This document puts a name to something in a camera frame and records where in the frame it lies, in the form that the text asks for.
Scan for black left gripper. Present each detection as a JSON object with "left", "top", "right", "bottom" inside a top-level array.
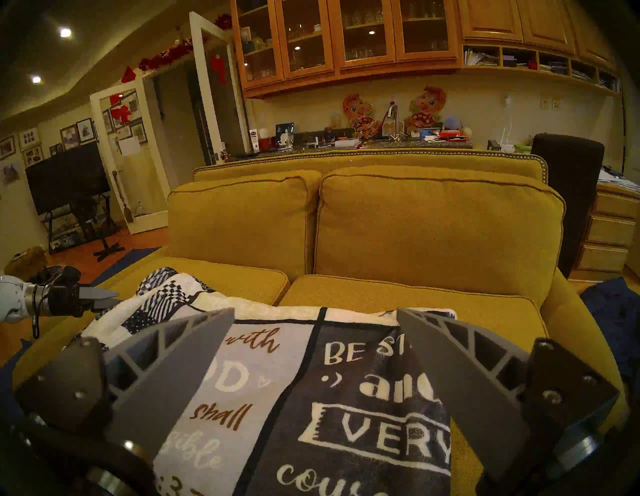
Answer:
[{"left": 47, "top": 281, "right": 123, "bottom": 319}]

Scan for brown floor basket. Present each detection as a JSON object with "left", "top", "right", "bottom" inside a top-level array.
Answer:
[{"left": 5, "top": 246, "right": 48, "bottom": 282}]

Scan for red paper door decoration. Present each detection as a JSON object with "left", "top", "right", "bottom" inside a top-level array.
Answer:
[{"left": 110, "top": 92, "right": 133, "bottom": 126}]

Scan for wooden counter with stone top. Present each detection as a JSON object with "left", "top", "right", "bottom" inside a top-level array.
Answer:
[{"left": 225, "top": 137, "right": 473, "bottom": 162}]

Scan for black television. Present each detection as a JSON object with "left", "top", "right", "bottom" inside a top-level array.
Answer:
[{"left": 25, "top": 141, "right": 112, "bottom": 216}]

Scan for yellow loveseat sofa frame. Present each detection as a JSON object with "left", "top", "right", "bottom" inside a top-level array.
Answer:
[{"left": 12, "top": 147, "right": 628, "bottom": 496}]

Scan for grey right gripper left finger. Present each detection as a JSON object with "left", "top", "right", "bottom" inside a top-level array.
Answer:
[{"left": 15, "top": 307, "right": 237, "bottom": 451}]

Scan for wooden desk with drawers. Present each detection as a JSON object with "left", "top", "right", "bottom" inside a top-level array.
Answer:
[{"left": 570, "top": 180, "right": 640, "bottom": 281}]

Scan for crumpled dark blue cloth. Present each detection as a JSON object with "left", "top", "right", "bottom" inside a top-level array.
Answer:
[{"left": 580, "top": 277, "right": 640, "bottom": 381}]

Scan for black television stand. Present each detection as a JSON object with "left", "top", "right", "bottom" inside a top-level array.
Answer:
[{"left": 42, "top": 195, "right": 121, "bottom": 253}]

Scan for yellow sofa seat cushion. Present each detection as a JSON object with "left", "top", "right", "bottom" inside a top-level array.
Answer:
[
  {"left": 279, "top": 274, "right": 548, "bottom": 496},
  {"left": 107, "top": 256, "right": 291, "bottom": 306}
]

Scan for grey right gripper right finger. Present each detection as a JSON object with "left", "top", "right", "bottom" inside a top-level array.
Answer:
[{"left": 397, "top": 307, "right": 621, "bottom": 481}]

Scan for wooden wall cabinets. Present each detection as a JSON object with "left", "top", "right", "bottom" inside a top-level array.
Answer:
[{"left": 230, "top": 0, "right": 621, "bottom": 98}]

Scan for white narrow open door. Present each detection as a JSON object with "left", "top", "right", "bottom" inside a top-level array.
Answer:
[{"left": 189, "top": 11, "right": 253, "bottom": 166}]

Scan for printed scripture fleece blanket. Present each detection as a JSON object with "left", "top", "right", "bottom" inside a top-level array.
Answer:
[{"left": 65, "top": 267, "right": 458, "bottom": 496}]

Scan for stack of papers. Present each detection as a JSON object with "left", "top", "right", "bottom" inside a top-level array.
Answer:
[{"left": 597, "top": 167, "right": 640, "bottom": 193}]

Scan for white glass french door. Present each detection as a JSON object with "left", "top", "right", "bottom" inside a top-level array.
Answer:
[{"left": 90, "top": 77, "right": 171, "bottom": 235}]

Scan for chrome sink faucet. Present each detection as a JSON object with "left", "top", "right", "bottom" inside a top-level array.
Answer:
[{"left": 387, "top": 102, "right": 406, "bottom": 143}]

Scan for red counter cable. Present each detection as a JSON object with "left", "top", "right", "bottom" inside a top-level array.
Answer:
[{"left": 357, "top": 112, "right": 391, "bottom": 149}]

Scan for red garland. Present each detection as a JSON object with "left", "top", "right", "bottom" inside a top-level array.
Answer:
[{"left": 137, "top": 12, "right": 233, "bottom": 73}]

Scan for black office chair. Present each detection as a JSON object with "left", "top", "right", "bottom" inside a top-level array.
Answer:
[{"left": 531, "top": 133, "right": 606, "bottom": 278}]

